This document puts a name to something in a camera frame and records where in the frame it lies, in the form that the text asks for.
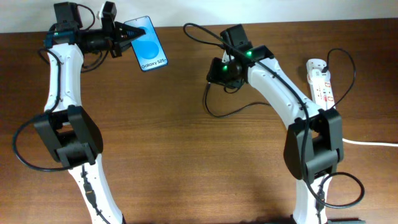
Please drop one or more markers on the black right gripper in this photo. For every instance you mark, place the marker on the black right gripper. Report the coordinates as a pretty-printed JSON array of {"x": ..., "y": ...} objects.
[{"x": 215, "y": 74}]

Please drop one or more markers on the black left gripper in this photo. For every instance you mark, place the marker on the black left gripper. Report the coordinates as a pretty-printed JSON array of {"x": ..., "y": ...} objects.
[{"x": 119, "y": 30}]

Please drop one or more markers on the blue Galaxy smartphone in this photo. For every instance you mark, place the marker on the blue Galaxy smartphone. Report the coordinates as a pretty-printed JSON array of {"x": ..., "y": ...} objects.
[{"x": 147, "y": 48}]

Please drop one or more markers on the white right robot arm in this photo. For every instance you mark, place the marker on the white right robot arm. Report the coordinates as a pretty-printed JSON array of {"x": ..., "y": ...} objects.
[{"x": 313, "y": 146}]

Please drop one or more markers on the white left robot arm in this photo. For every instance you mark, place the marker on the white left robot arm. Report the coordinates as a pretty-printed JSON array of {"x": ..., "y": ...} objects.
[{"x": 70, "y": 135}]

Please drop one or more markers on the white USB charger adapter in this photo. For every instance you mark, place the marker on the white USB charger adapter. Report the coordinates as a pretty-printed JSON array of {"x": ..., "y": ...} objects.
[{"x": 316, "y": 75}]

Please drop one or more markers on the white power strip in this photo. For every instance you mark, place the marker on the white power strip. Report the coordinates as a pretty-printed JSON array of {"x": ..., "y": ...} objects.
[{"x": 321, "y": 93}]

